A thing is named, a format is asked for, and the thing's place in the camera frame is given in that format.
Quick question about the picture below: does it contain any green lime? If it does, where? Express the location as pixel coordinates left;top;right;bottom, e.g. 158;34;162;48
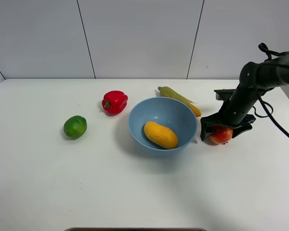
63;115;87;140

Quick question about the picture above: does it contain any corn cob with husk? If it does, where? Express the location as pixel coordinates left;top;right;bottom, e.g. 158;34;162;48
158;86;201;117

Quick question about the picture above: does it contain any red bell pepper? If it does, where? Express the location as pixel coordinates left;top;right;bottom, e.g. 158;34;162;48
102;90;128;116

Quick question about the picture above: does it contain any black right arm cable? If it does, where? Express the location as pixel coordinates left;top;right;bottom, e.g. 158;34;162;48
251;42;289;148

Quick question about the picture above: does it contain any yellow mango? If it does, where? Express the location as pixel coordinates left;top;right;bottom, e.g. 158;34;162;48
144;121;178;149

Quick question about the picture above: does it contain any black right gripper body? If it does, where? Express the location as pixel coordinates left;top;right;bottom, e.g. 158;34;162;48
219;89;258;126

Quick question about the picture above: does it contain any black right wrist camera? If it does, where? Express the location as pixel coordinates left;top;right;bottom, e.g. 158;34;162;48
214;89;235;102

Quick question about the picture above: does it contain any red pomegranate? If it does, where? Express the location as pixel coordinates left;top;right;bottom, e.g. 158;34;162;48
209;126;233;144

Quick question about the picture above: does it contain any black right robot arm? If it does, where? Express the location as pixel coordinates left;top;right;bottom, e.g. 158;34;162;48
200;52;289;141

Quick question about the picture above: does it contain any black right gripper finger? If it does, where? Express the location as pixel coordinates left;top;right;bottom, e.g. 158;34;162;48
232;115;256;139
200;113;222;141

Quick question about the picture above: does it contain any blue plastic bowl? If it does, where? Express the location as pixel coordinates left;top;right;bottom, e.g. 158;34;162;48
128;97;197;156

